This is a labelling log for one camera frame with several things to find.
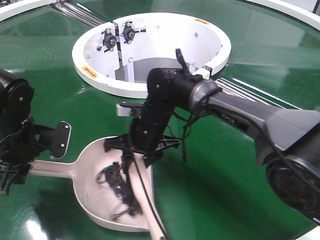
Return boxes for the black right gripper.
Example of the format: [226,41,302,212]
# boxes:
[103,119,180,167]

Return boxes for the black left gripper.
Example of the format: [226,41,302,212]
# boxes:
[0,117,56,195]

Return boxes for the pink plastic dustpan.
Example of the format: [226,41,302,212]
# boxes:
[30,136,150,232]

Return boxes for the pink hand broom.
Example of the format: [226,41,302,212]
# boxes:
[128,158,169,240]

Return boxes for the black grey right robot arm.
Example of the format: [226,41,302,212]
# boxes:
[104,49,320,223]

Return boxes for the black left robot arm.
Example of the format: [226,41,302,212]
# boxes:
[0,69,55,196]

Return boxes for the orange arrow sticker left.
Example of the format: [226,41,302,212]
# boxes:
[81,66,99,79]

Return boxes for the orange arrow sticker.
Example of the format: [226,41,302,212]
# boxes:
[194,18,210,25]
[81,66,99,79]

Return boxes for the chrome rollers right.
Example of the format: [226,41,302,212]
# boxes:
[215,78,302,110]

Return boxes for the chrome rollers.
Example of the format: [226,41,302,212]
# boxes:
[215,78,302,110]
[51,0,106,28]

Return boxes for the left black bearing unit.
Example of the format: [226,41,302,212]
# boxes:
[102,28,117,53]

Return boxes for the black bearing unit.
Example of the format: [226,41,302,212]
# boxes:
[120,21,147,44]
[102,28,117,53]

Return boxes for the right black bearing unit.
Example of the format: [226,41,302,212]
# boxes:
[120,21,147,44]

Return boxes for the orange arrow sticker right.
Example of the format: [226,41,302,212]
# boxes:
[194,18,210,25]

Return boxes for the white outer rim left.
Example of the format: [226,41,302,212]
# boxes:
[0,0,56,22]

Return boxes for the white rim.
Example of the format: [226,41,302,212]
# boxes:
[0,0,56,22]
[248,0,320,31]

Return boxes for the chrome rollers top left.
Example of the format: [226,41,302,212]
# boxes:
[51,0,106,28]

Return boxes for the white outer rim right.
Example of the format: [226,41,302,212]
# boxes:
[248,0,320,31]

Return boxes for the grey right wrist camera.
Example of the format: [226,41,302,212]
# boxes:
[116,102,144,118]

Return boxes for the white inner conveyor ring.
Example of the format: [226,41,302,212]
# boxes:
[71,12,232,99]

